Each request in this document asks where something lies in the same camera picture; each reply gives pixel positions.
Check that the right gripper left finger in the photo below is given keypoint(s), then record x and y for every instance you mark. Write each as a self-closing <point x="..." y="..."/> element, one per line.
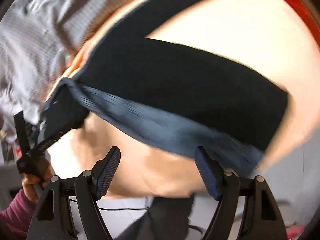
<point x="52" y="218"/>

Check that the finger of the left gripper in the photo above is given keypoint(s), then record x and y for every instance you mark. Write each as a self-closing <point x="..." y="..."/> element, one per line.
<point x="21" y="132"/>
<point x="49" y="135"/>

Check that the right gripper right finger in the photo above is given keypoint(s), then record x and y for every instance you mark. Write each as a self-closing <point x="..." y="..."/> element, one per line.
<point x="261" y="218"/>

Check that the black pants with patterned waistband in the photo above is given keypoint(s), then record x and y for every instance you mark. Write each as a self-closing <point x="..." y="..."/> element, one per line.
<point x="170" y="96"/>

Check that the person's left hand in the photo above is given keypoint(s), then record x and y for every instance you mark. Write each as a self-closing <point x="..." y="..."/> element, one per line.
<point x="29" y="182"/>

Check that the dark garment on floor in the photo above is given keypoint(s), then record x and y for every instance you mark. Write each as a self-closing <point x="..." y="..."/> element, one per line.
<point x="166" y="218"/>

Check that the grey striped blanket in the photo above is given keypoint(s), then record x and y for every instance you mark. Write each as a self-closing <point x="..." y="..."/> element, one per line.
<point x="38" y="40"/>

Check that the peach bed sheet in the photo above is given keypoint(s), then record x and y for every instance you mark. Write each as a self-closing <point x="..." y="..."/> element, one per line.
<point x="266" y="35"/>

